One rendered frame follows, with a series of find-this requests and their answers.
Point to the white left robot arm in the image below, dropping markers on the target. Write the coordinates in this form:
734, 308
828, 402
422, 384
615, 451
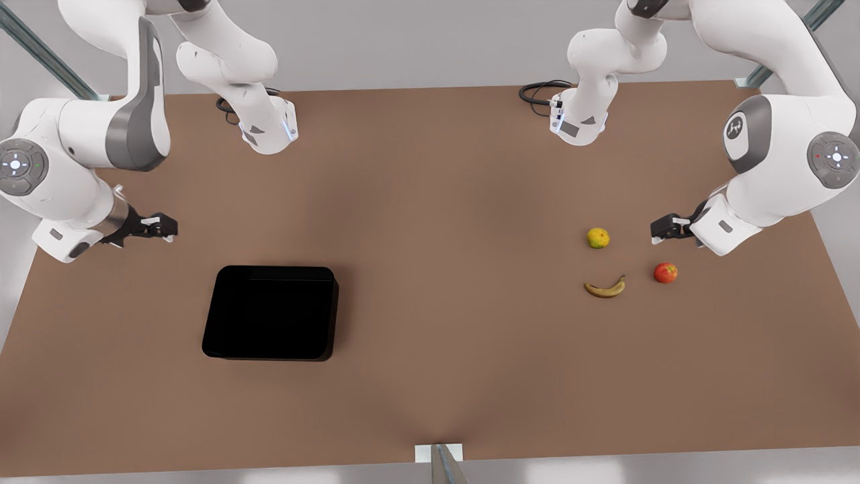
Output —
772, 154

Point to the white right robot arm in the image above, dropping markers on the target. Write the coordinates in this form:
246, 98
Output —
80, 134

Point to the red apple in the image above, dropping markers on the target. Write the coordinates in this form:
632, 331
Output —
666, 273

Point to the black storage box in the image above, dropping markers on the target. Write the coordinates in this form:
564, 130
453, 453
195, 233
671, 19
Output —
270, 313

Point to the yellow-green orange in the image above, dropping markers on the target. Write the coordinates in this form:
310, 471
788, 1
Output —
598, 238

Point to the yellow brown banana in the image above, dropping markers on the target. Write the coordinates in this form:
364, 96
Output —
605, 289

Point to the silver frame post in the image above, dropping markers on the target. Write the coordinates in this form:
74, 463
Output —
44, 54
443, 464
786, 44

